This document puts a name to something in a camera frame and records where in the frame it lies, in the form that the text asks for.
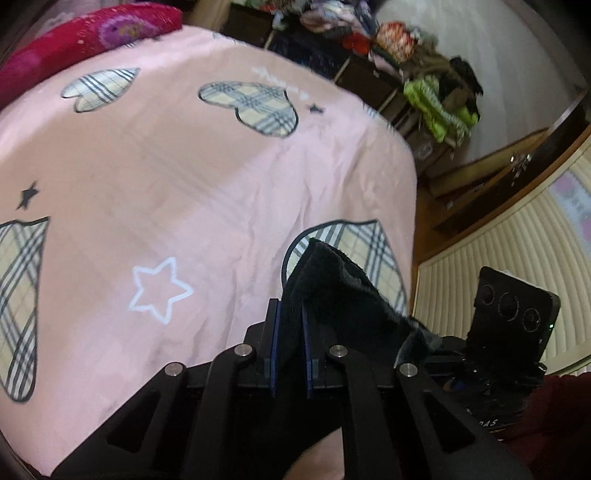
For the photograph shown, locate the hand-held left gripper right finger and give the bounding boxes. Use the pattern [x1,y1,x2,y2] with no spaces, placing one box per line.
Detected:
[301,308,536,480]

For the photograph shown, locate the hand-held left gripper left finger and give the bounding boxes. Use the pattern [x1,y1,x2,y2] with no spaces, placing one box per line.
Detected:
[52,298,281,480]

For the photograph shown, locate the black pants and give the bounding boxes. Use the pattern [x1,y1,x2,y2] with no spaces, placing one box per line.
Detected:
[281,237,445,370]

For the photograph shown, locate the person's right forearm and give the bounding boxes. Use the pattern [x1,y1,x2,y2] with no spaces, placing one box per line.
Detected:
[499,373,591,480]

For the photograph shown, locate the cream ribbed panel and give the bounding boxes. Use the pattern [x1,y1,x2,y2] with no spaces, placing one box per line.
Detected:
[411,138,591,377]

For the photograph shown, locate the brown wooden door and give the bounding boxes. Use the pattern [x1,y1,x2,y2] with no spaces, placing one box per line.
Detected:
[427,99,591,236]

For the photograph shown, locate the metal key bunch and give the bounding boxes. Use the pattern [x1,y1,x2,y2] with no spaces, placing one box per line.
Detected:
[509,152,532,186]

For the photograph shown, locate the pink heart print bedsheet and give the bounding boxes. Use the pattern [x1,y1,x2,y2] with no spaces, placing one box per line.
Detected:
[0,25,419,480]

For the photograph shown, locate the bright green garment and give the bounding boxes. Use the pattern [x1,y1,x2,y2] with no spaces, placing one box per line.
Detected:
[403,75,479,144]

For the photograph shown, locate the dark wooden cabinet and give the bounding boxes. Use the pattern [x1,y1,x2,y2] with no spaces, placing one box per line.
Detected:
[221,4,430,139]

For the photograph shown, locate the pile of colourful clothes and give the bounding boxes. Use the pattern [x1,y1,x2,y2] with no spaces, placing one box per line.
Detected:
[272,0,485,100]

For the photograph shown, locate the red floral pillow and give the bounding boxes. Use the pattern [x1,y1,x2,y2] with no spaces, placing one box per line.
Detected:
[0,4,184,108]

